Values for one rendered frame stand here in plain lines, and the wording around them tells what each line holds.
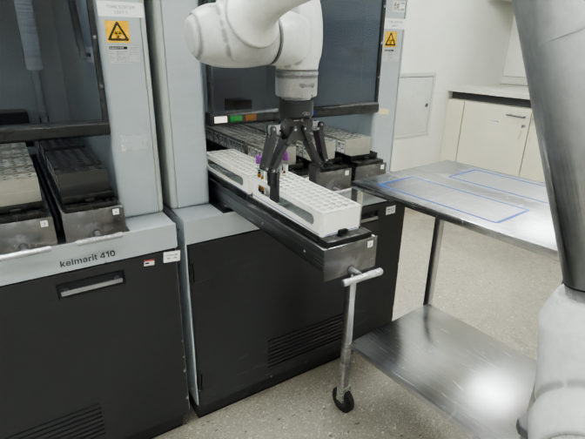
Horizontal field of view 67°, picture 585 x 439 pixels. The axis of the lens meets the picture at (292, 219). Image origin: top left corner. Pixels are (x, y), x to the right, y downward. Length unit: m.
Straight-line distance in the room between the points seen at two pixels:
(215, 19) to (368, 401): 1.34
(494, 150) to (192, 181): 2.52
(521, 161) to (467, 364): 2.04
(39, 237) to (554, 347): 1.00
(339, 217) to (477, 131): 2.66
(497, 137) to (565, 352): 3.00
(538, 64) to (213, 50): 0.54
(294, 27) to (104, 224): 0.63
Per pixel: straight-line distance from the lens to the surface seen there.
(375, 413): 1.69
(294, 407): 1.68
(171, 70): 1.22
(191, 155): 1.26
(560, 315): 0.46
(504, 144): 3.38
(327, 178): 1.40
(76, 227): 1.14
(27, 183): 1.18
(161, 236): 1.20
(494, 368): 1.53
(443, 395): 1.38
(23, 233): 1.14
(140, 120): 1.20
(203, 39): 0.82
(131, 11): 1.19
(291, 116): 0.96
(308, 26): 0.93
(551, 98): 0.44
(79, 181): 1.19
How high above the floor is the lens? 1.17
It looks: 21 degrees down
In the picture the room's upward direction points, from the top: 1 degrees clockwise
